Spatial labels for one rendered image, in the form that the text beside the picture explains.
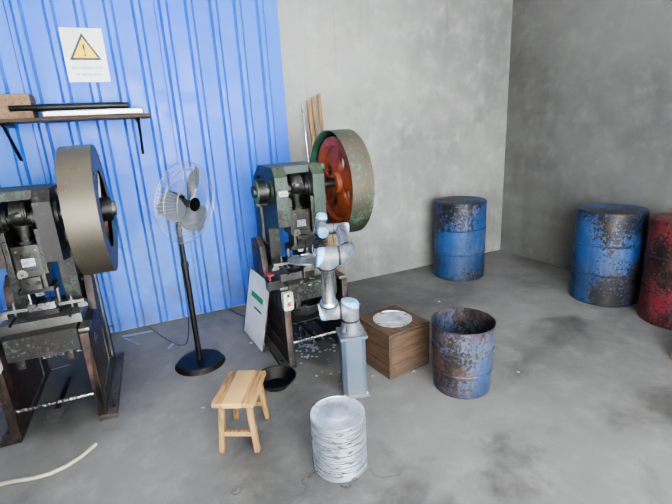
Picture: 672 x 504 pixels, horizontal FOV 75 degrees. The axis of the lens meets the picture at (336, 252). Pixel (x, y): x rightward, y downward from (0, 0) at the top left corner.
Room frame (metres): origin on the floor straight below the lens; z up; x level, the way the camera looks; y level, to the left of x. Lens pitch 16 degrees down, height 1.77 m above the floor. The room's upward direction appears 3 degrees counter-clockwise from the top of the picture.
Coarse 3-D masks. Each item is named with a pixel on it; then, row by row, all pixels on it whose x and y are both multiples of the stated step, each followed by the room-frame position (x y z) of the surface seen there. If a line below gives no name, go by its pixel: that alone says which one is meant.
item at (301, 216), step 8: (296, 208) 3.32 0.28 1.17; (304, 208) 3.33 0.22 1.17; (296, 216) 3.27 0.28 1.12; (304, 216) 3.30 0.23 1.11; (296, 224) 3.27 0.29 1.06; (304, 224) 3.30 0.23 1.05; (296, 232) 3.26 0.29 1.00; (304, 232) 3.30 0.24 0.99; (296, 240) 3.27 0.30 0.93; (304, 240) 3.26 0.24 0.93
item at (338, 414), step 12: (336, 396) 2.12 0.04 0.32; (312, 408) 2.02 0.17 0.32; (324, 408) 2.02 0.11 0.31; (336, 408) 2.01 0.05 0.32; (348, 408) 2.01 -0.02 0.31; (360, 408) 2.00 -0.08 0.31; (312, 420) 1.93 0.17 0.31; (324, 420) 1.92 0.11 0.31; (336, 420) 1.91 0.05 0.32; (348, 420) 1.91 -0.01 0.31
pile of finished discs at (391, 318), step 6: (384, 312) 3.13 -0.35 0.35; (390, 312) 3.12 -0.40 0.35; (396, 312) 3.12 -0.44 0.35; (402, 312) 3.11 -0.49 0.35; (378, 318) 3.03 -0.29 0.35; (384, 318) 3.01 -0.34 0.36; (390, 318) 3.00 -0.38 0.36; (396, 318) 3.00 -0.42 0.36; (402, 318) 3.00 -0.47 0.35; (408, 318) 3.00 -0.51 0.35; (378, 324) 2.92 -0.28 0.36; (384, 324) 2.92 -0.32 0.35; (390, 324) 2.91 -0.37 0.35; (396, 324) 2.91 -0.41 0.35
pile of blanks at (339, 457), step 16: (320, 432) 1.86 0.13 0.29; (336, 432) 1.83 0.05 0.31; (352, 432) 1.85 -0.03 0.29; (320, 448) 1.87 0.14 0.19; (336, 448) 1.83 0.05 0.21; (352, 448) 1.85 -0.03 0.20; (320, 464) 1.87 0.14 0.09; (336, 464) 1.83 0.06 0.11; (352, 464) 1.84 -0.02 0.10; (336, 480) 1.83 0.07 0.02
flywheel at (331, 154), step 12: (324, 144) 3.63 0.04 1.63; (336, 144) 3.42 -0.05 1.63; (324, 156) 3.70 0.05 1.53; (336, 156) 3.51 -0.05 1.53; (336, 168) 3.53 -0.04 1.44; (348, 168) 3.25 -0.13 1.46; (336, 180) 3.45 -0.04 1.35; (348, 180) 3.34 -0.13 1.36; (336, 192) 3.48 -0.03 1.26; (348, 192) 3.52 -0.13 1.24; (336, 204) 3.62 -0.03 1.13; (348, 204) 3.35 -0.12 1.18; (336, 216) 3.56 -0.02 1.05; (348, 216) 3.28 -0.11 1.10
